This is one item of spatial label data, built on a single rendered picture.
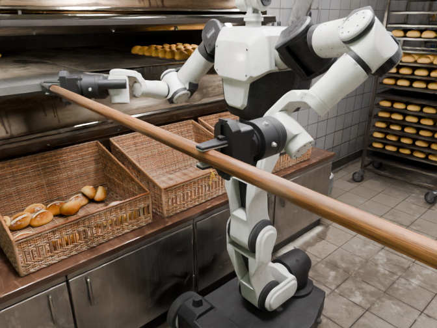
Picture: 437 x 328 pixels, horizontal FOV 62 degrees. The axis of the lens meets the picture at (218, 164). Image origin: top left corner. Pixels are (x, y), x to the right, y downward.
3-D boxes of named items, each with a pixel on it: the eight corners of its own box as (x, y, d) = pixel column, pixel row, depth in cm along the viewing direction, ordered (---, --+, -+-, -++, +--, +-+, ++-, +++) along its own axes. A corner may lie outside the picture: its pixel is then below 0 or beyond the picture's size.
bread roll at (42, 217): (48, 215, 167) (46, 205, 165) (56, 220, 163) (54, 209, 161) (26, 225, 159) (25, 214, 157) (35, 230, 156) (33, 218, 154)
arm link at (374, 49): (341, 120, 81) (415, 54, 75) (311, 91, 77) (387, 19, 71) (324, 103, 90) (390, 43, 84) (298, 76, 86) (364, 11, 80)
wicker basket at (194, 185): (112, 186, 198) (106, 137, 188) (193, 160, 234) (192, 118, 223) (164, 220, 165) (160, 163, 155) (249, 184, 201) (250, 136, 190)
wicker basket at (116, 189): (-15, 226, 161) (-31, 167, 151) (104, 187, 197) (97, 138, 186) (19, 280, 128) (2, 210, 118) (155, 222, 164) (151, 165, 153)
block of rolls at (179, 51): (129, 53, 266) (128, 45, 264) (181, 49, 296) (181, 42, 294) (179, 60, 224) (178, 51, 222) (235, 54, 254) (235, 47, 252)
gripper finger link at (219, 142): (193, 148, 70) (218, 141, 74) (204, 152, 68) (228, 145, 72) (193, 140, 70) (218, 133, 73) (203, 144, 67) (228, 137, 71)
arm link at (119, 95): (98, 76, 137) (129, 75, 138) (100, 105, 138) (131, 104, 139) (91, 70, 126) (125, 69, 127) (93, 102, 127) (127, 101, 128)
